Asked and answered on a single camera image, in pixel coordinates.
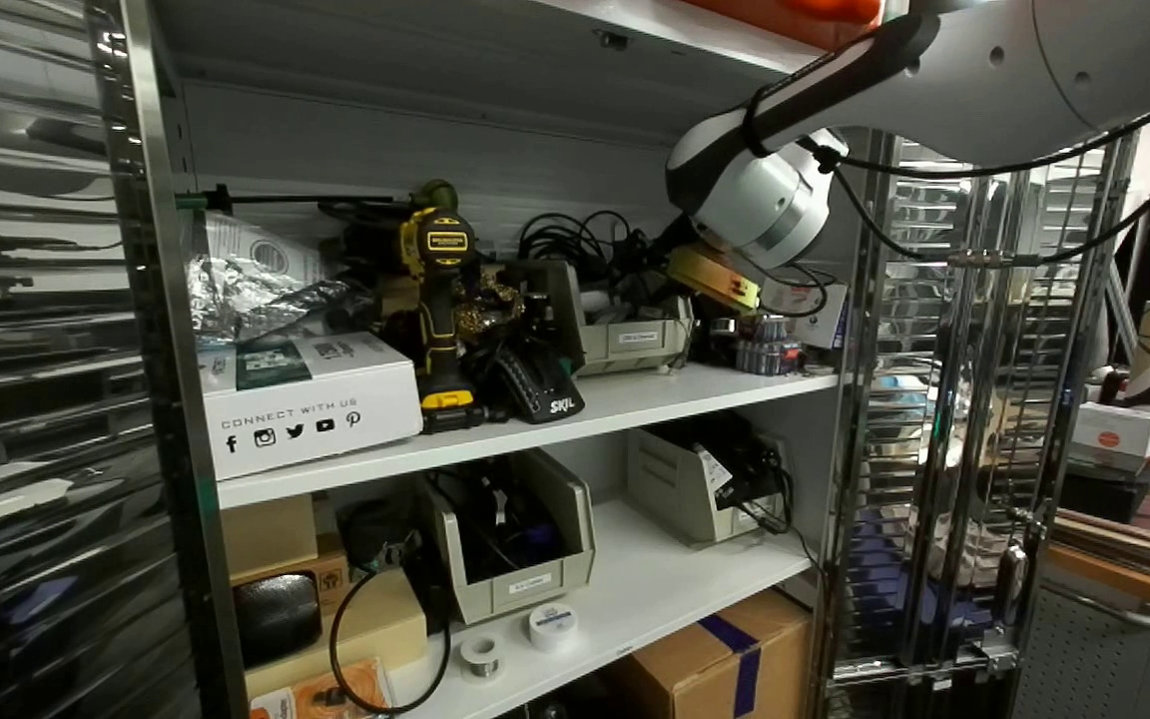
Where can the clear plastic bag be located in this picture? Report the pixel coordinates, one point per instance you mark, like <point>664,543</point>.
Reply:
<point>248,285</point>

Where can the black device lower shelf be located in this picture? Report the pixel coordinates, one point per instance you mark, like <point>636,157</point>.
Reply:
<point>668,494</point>

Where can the black battery charger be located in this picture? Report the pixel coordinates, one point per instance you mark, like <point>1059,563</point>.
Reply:
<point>535,389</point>

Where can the small white tape roll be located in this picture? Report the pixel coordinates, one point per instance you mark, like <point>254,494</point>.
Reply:
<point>479,654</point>

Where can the white printed carton box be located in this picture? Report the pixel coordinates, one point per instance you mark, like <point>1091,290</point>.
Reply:
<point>322,411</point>

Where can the cardboard box with blue tape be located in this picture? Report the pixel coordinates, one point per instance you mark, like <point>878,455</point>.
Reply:
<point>680,666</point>

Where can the grey metal cabinet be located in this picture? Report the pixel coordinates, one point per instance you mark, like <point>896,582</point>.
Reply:
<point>1095,659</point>

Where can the black power adapter block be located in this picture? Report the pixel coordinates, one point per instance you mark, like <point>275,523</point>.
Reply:
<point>275,618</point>

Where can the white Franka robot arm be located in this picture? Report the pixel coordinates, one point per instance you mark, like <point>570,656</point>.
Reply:
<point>1000,66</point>

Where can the wooden table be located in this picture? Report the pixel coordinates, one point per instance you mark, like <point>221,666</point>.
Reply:
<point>1135,582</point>

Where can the steel tray rack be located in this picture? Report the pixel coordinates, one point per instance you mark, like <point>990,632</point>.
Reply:
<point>960,401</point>

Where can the beige storage bin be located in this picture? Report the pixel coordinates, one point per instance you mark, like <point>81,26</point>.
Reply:
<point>519,583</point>

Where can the steel rack with green lights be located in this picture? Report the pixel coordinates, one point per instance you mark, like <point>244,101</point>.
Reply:
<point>40,401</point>

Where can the pack of batteries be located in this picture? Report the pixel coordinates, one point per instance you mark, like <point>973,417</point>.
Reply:
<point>769,347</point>

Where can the white box with red logo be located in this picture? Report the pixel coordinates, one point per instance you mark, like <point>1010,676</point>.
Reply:
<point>1119,433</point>

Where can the white metal shelf unit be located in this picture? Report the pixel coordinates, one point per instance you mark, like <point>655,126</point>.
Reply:
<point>680,394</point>

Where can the orange bin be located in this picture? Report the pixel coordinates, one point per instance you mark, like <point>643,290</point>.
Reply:
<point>788,18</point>

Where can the orange flat box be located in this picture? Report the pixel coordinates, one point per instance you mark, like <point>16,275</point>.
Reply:
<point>322,691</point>

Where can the small cardboard box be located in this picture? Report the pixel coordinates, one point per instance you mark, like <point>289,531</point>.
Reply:
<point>269,531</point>

